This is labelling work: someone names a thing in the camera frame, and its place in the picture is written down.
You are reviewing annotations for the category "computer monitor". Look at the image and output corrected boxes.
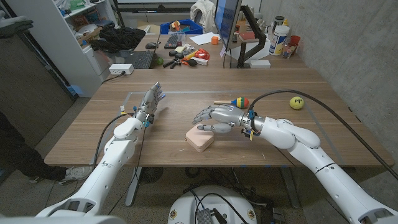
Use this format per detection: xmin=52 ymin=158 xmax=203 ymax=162
xmin=214 ymin=0 xmax=243 ymax=52

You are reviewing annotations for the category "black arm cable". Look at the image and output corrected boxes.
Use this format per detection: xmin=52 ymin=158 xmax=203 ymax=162
xmin=248 ymin=88 xmax=398 ymax=181
xmin=92 ymin=113 xmax=134 ymax=169

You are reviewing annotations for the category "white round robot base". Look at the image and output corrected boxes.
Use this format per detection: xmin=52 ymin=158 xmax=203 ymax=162
xmin=167 ymin=185 xmax=258 ymax=224

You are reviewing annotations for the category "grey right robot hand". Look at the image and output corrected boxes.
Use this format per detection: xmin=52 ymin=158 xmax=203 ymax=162
xmin=192 ymin=104 xmax=266 ymax=139

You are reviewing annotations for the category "grey table leg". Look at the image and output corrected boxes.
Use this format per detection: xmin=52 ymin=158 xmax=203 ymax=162
xmin=124 ymin=167 xmax=143 ymax=207
xmin=281 ymin=167 xmax=302 ymax=209

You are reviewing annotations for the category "white shelf unit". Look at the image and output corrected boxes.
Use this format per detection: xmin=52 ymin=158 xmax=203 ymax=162
xmin=6 ymin=0 xmax=119 ymax=98

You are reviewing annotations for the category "yellow tennis ball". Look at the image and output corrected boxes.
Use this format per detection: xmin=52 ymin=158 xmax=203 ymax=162
xmin=289 ymin=96 xmax=305 ymax=110

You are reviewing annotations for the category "blue plastic bin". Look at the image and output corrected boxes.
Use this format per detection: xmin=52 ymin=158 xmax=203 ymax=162
xmin=160 ymin=18 xmax=205 ymax=35

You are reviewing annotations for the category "black crumpled cloth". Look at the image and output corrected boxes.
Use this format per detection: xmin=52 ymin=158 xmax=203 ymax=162
xmin=89 ymin=26 xmax=147 ymax=54

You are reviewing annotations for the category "black laptop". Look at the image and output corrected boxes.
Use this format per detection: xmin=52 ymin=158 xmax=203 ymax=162
xmin=119 ymin=50 xmax=155 ymax=70

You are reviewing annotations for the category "red plastic bag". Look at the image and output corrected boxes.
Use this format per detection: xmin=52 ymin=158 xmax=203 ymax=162
xmin=195 ymin=48 xmax=211 ymax=61

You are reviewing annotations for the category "black round fan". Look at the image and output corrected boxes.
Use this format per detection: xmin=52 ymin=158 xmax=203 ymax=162
xmin=139 ymin=167 xmax=164 ymax=184

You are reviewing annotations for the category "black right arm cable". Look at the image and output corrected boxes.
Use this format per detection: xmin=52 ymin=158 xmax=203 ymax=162
xmin=248 ymin=88 xmax=398 ymax=181

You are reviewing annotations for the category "small black keyboard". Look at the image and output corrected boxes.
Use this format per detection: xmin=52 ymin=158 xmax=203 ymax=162
xmin=164 ymin=33 xmax=181 ymax=50

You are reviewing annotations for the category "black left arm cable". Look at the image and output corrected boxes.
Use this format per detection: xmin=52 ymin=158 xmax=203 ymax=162
xmin=92 ymin=113 xmax=134 ymax=169

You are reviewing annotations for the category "person's black trouser leg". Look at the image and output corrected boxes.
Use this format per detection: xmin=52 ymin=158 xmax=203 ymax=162
xmin=0 ymin=110 xmax=68 ymax=183

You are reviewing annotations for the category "striped wooden maraca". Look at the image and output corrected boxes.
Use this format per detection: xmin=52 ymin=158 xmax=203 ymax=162
xmin=213 ymin=96 xmax=250 ymax=110

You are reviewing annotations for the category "pink square jewelry box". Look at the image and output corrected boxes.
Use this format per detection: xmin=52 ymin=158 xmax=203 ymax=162
xmin=185 ymin=123 xmax=215 ymax=153

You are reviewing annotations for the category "white power strip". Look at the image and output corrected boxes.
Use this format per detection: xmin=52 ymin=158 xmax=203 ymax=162
xmin=108 ymin=63 xmax=135 ymax=76

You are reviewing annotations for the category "white jacket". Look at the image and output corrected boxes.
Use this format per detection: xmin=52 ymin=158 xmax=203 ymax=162
xmin=190 ymin=0 xmax=216 ymax=32

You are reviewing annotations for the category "white sneaker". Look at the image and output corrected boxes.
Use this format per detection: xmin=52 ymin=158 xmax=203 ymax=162
xmin=29 ymin=166 xmax=93 ymax=186

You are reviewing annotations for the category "white flat box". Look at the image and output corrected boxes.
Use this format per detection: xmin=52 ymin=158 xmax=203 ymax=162
xmin=249 ymin=59 xmax=272 ymax=69

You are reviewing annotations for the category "grey glove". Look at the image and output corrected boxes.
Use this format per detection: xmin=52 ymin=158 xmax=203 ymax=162
xmin=0 ymin=15 xmax=34 ymax=39

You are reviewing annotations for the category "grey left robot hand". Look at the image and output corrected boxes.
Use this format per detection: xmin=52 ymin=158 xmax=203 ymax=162
xmin=132 ymin=82 xmax=167 ymax=128

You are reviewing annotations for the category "black handled tool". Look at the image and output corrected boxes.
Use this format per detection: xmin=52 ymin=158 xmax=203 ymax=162
xmin=162 ymin=57 xmax=183 ymax=69

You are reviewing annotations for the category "white paper sheet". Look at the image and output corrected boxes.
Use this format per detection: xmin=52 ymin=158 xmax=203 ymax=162
xmin=189 ymin=32 xmax=221 ymax=46

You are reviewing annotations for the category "white wipes canister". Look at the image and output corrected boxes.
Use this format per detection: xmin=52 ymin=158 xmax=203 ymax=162
xmin=269 ymin=25 xmax=290 ymax=57

